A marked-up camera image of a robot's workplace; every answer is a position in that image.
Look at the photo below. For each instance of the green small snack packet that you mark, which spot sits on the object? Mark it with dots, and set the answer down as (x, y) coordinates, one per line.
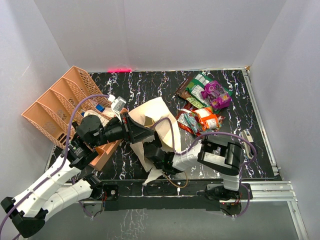
(194, 102)

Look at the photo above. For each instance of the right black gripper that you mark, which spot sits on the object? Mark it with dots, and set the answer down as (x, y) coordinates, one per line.
(156, 141)

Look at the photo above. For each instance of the teal snack packet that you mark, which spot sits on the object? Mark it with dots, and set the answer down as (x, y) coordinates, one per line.
(187, 122)

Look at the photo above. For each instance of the brown paper bag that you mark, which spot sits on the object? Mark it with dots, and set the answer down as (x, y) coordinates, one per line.
(168, 130)

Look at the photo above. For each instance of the brown kettle chips bag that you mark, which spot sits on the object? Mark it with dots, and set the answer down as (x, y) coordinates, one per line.
(182, 91)

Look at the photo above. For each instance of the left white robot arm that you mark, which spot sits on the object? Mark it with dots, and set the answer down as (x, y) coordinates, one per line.
(30, 210)

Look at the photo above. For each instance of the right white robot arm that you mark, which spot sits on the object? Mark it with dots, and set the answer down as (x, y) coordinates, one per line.
(217, 153)

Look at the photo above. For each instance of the orange snack packet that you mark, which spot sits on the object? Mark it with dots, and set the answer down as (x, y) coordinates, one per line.
(207, 119)

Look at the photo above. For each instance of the white round bottle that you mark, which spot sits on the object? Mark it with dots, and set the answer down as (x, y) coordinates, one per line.
(91, 112)

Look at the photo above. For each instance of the aluminium frame rail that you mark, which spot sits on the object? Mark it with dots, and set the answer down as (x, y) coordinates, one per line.
(274, 190)

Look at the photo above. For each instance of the green snack bag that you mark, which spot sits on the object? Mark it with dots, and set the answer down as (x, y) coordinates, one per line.
(197, 85)

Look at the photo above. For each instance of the small blue box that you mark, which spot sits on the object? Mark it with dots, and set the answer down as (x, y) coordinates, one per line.
(100, 108)

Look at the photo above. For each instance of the pink compartment tray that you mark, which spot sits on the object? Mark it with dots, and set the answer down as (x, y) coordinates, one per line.
(104, 151)

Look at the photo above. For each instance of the purple snack bag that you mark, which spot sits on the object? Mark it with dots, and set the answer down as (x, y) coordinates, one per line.
(218, 97)

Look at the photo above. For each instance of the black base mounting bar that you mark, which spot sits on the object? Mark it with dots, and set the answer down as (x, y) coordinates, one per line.
(161, 194)

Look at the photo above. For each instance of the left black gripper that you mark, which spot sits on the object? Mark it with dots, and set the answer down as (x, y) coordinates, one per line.
(135, 132)

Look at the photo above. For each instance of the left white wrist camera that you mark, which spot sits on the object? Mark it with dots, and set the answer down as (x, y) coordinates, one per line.
(117, 104)

